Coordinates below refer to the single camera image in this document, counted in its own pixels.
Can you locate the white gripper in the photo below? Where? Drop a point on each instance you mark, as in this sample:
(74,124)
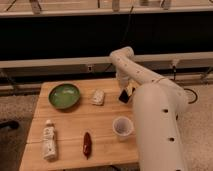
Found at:
(124,81)

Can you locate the black eraser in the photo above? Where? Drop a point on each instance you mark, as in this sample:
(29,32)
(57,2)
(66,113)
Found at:
(124,96)

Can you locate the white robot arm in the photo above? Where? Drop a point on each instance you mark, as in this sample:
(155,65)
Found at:
(157,101)

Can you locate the wooden board table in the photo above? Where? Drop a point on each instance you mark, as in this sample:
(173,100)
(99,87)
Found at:
(71,126)

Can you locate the green bowl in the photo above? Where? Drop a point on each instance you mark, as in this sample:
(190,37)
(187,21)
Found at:
(64,96)

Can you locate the red chili pepper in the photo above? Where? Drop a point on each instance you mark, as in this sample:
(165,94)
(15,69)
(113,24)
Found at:
(87,145)

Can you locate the white tube bottle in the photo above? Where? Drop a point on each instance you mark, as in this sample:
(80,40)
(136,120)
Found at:
(49,142)

